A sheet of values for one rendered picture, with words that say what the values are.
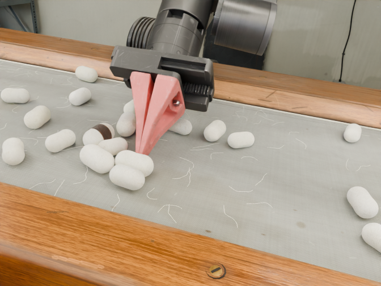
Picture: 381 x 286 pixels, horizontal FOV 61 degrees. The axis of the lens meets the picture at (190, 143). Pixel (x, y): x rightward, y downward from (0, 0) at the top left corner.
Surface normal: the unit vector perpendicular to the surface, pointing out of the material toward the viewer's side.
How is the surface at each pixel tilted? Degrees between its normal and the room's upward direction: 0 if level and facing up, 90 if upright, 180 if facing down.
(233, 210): 0
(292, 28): 90
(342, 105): 45
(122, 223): 0
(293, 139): 0
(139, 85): 63
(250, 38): 105
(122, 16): 90
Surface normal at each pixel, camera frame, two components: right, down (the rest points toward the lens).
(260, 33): -0.15, 0.51
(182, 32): 0.36, -0.22
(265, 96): -0.11, -0.30
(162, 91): -0.18, 0.01
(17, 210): 0.09, -0.87
